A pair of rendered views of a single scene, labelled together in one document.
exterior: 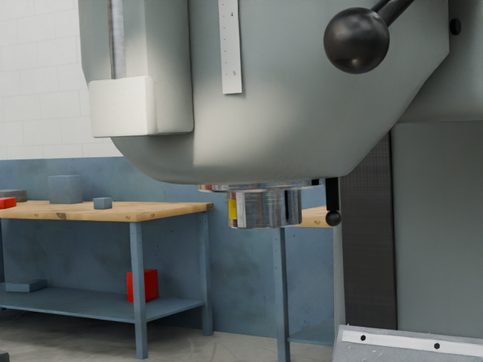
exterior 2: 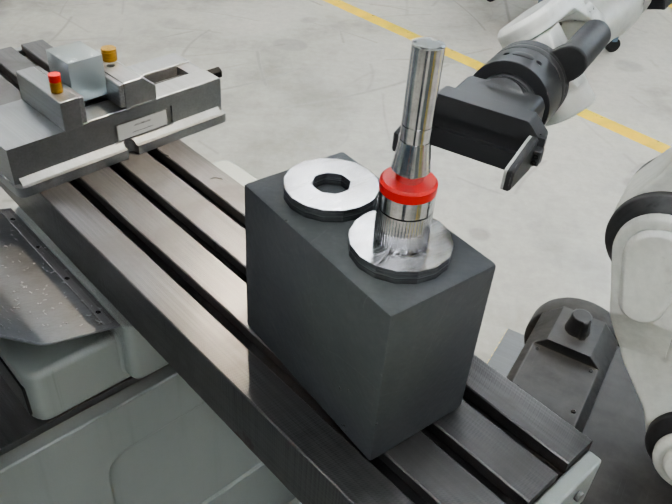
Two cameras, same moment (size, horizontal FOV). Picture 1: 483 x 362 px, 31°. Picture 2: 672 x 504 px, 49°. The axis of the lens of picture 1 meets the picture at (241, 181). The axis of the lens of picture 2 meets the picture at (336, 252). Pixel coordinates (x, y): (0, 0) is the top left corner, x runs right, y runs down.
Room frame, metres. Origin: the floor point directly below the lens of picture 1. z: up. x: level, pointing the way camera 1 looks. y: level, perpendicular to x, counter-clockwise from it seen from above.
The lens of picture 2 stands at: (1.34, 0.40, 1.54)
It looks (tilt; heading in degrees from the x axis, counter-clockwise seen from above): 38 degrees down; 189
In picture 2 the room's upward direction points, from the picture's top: 4 degrees clockwise
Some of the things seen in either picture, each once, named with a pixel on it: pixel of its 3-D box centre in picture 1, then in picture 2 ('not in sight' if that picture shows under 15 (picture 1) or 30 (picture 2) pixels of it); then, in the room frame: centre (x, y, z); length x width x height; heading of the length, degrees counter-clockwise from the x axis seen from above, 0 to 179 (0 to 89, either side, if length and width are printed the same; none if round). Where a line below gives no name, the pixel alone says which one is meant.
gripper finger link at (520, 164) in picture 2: not in sight; (522, 167); (0.77, 0.47, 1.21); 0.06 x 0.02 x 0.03; 161
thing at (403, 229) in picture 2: not in sight; (404, 213); (0.84, 0.37, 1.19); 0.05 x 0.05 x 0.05
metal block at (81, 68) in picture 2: not in sight; (77, 72); (0.48, -0.13, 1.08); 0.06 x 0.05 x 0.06; 57
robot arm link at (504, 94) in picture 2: not in sight; (499, 112); (0.66, 0.44, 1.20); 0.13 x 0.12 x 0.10; 71
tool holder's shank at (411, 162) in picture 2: not in sight; (418, 115); (0.84, 0.37, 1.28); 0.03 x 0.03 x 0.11
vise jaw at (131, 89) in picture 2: not in sight; (114, 77); (0.43, -0.10, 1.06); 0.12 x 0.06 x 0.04; 57
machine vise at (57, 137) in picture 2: not in sight; (102, 104); (0.45, -0.11, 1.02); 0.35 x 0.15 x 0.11; 147
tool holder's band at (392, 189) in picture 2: not in sight; (408, 183); (0.84, 0.37, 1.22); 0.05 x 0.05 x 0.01
